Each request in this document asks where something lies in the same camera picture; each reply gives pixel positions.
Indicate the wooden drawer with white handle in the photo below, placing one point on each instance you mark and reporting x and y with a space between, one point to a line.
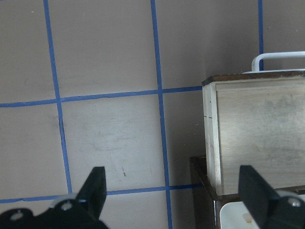
255 118

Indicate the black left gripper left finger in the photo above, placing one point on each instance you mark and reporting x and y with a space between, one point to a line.
92 194

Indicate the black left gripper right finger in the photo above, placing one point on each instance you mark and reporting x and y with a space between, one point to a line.
257 195

